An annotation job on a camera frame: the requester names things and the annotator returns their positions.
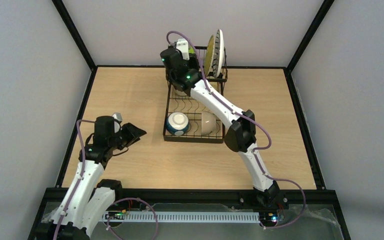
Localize black wire dish rack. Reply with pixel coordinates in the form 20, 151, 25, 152
162, 46, 228, 144

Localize white slotted cable duct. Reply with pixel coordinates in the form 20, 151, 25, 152
102, 211, 260, 224

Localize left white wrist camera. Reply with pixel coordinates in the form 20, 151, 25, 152
112, 112, 123, 133

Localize round woven bamboo plate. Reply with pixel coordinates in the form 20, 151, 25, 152
203, 35, 215, 76

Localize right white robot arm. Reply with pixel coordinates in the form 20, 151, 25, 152
160, 46, 280, 206

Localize white bowl with dark rim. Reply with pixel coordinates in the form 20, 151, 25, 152
165, 112, 190, 137

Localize blue striped white plate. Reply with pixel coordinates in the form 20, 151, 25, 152
211, 29, 225, 78

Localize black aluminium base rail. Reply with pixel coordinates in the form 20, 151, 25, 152
39, 187, 339, 211

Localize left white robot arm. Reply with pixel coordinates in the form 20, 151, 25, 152
34, 112, 146, 240

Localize green plastic plate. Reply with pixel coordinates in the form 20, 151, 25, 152
188, 46, 196, 58

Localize plain white bowl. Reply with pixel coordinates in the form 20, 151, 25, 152
201, 111, 217, 136

